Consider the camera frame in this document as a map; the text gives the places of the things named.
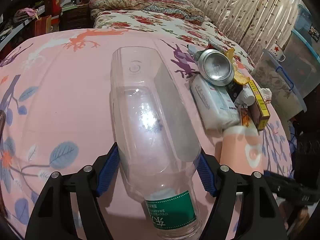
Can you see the blue white milk carton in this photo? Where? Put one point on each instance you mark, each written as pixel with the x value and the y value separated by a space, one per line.
pixel 240 94

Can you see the clear plastic bottle green label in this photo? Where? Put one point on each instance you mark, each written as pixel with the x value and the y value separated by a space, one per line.
pixel 158 147

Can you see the white enamel mug red star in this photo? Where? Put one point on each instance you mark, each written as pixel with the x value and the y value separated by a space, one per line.
pixel 277 52

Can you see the yellow red cardboard box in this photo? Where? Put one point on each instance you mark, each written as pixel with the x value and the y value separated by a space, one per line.
pixel 259 111

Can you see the lower clear storage bin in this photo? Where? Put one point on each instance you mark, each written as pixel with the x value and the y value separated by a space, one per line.
pixel 286 98

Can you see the upper clear storage bin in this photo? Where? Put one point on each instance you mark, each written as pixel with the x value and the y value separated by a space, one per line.
pixel 301 63

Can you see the orange peel piece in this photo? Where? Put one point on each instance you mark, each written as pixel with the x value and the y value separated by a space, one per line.
pixel 238 78

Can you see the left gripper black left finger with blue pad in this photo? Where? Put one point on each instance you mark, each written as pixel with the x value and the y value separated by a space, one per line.
pixel 52 215

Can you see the pink patterned bed sheet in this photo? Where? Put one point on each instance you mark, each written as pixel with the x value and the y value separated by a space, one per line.
pixel 55 94

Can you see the clear storage bin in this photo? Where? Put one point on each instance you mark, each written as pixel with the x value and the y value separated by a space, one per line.
pixel 301 63
pixel 306 25
pixel 286 98

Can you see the dark wooden nightstand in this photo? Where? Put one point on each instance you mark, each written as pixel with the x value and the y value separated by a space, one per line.
pixel 76 18

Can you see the pink paper cup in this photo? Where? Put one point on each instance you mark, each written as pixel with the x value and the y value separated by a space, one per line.
pixel 242 150

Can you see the top clear storage bin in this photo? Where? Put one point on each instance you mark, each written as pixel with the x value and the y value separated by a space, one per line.
pixel 306 25

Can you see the beige leaf pattern curtain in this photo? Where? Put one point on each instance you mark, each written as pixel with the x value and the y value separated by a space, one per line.
pixel 253 24

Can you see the crumpled white tissue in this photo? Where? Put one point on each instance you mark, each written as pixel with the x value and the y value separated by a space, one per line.
pixel 266 94

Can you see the green aluminium soda can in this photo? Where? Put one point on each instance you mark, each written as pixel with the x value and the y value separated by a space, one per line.
pixel 215 67

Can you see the folded floral quilt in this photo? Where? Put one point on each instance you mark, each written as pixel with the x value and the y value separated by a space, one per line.
pixel 182 9

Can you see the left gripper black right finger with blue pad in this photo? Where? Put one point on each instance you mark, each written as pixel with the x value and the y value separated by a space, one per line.
pixel 259 217

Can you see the floral white red blanket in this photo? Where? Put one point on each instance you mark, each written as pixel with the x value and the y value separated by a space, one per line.
pixel 153 22

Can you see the white tissue pack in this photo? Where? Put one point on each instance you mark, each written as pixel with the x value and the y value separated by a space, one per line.
pixel 215 106

